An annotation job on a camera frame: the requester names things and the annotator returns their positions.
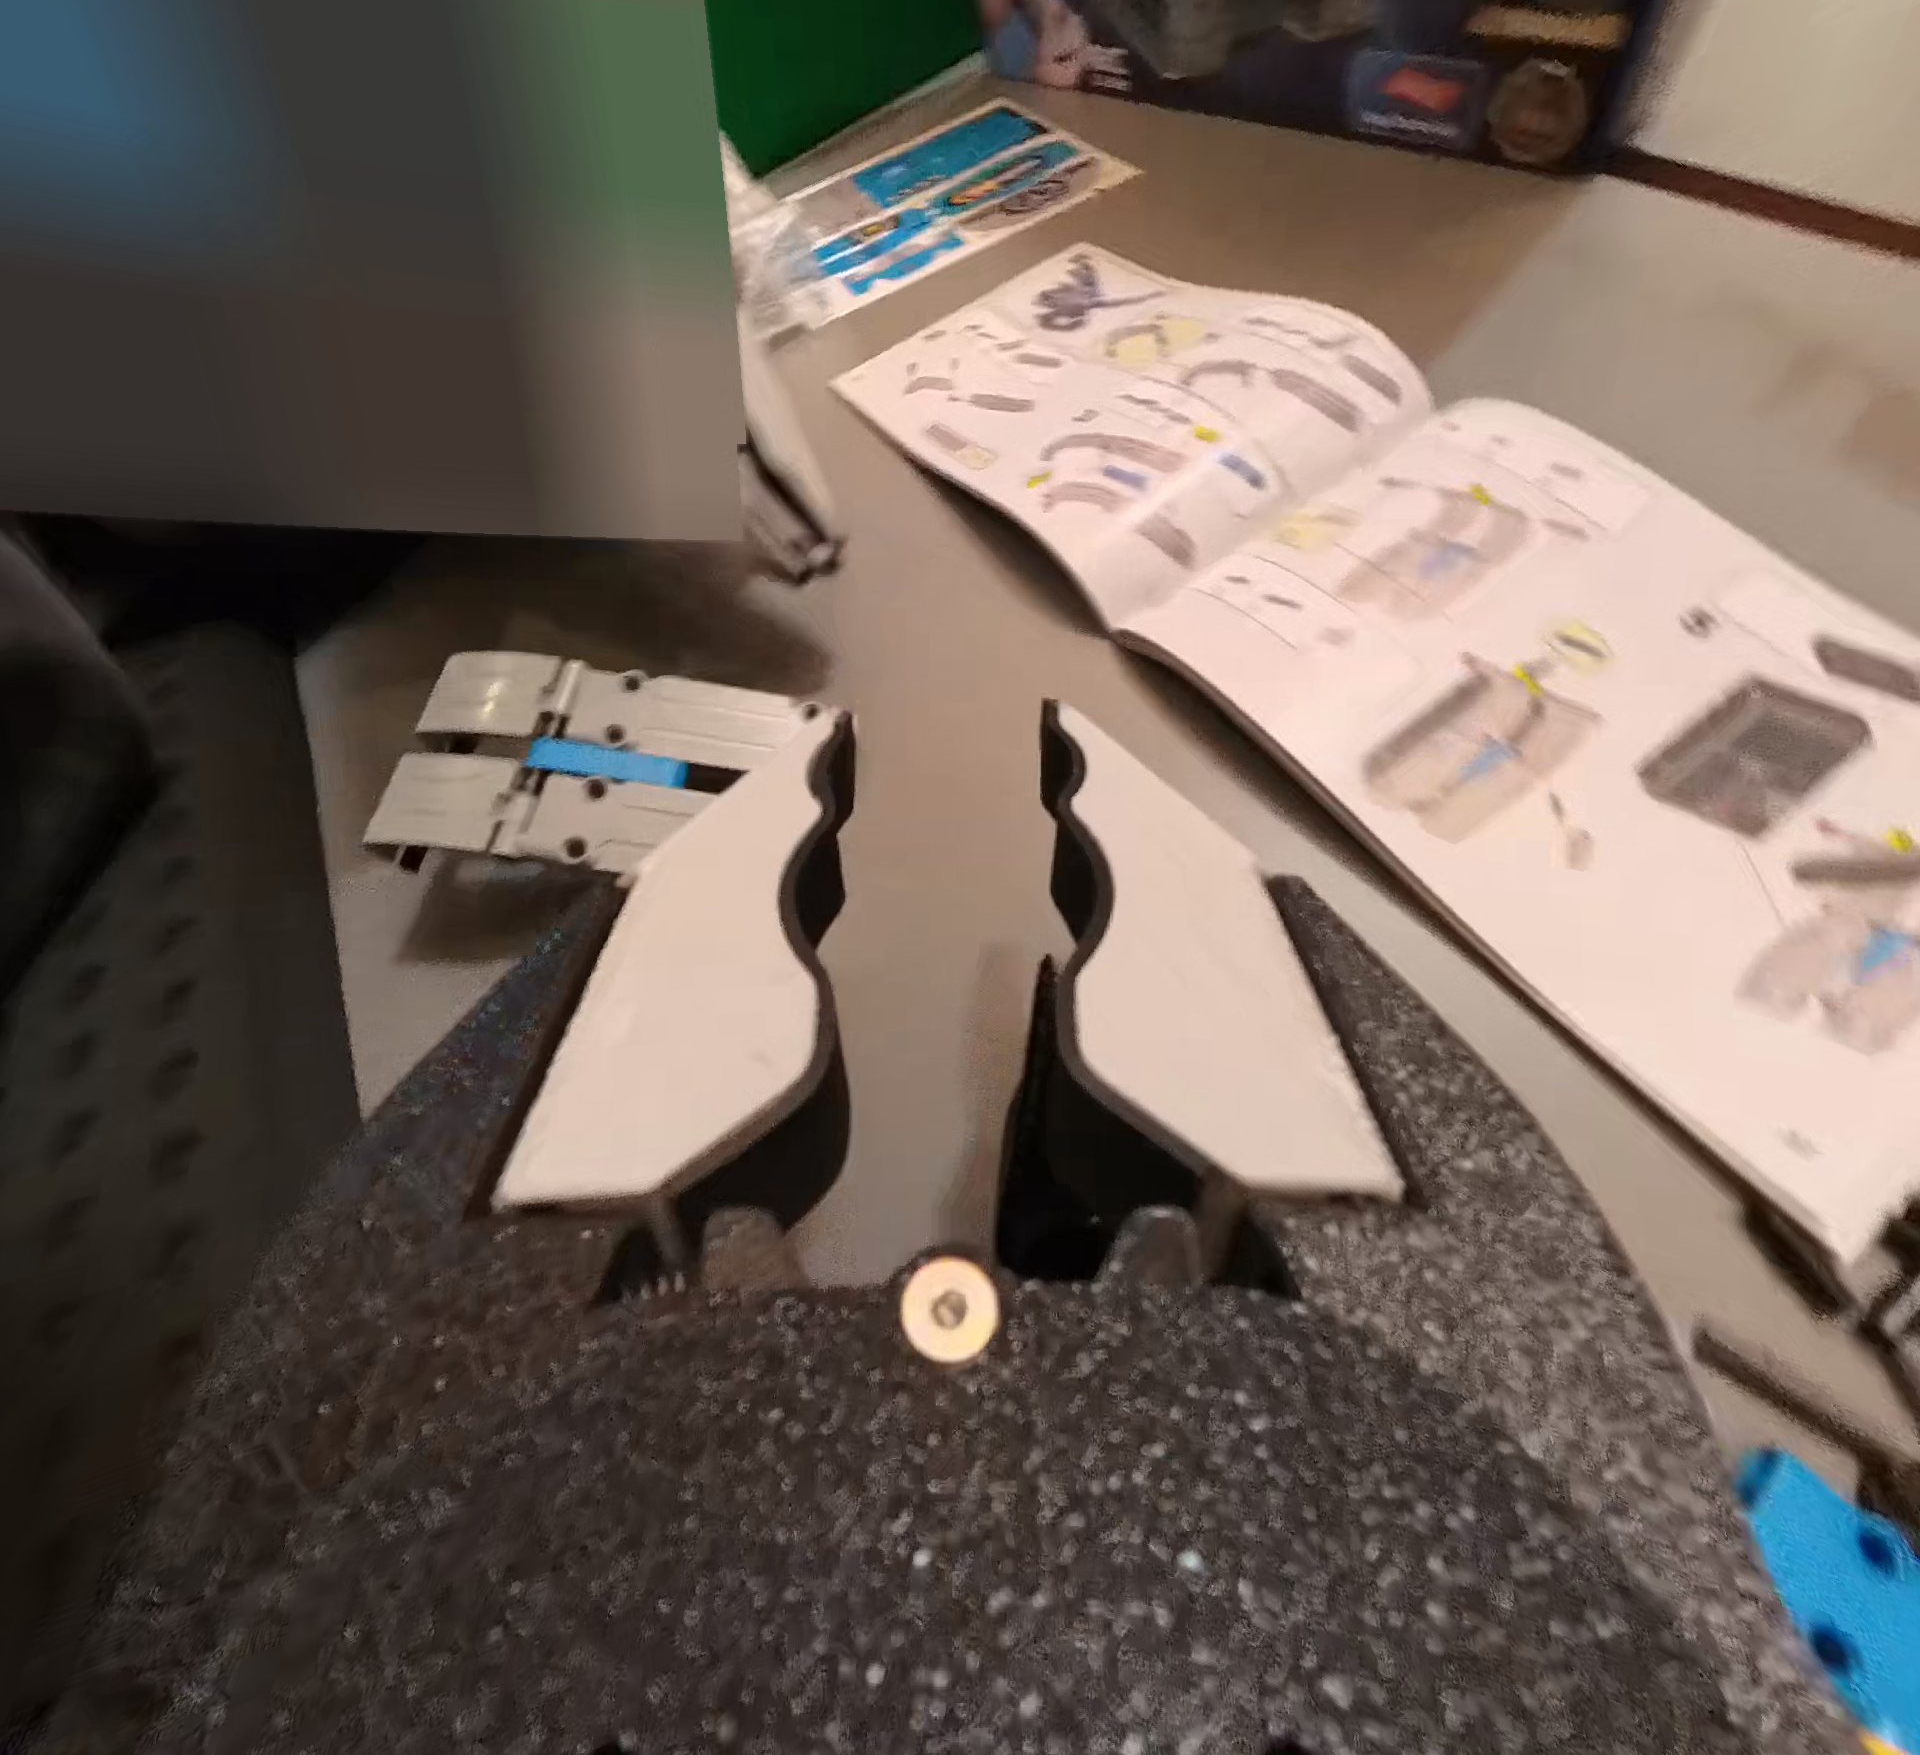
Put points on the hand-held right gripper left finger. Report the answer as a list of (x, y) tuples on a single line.
[(675, 1035)]

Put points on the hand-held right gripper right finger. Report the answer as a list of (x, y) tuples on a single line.
[(1214, 1035)]

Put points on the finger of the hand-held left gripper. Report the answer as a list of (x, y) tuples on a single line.
[(777, 451)]

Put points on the small clear plastic bag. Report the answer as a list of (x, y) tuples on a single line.
[(765, 270)]

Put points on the grey building block assembly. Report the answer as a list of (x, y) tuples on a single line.
[(599, 734)]

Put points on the pile of blue yellow pieces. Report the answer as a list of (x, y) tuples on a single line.
[(1830, 1559)]

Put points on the grey desk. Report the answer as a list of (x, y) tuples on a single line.
[(930, 615)]

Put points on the sticker sheet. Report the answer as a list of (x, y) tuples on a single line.
[(960, 197)]

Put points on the building instruction booklet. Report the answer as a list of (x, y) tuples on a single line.
[(1349, 555)]

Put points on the black dimpled chair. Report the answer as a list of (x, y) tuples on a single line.
[(165, 1035)]

